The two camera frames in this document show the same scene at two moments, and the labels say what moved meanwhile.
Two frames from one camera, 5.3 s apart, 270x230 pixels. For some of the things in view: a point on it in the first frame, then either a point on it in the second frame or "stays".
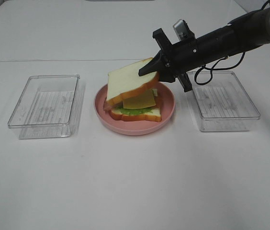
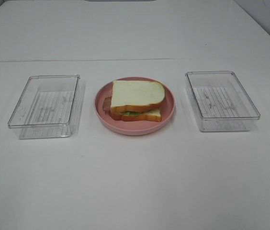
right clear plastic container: x=224 y=104 stays
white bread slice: x=155 y=115 stays
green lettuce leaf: x=140 y=111 stays
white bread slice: x=126 y=81 to x=136 y=95
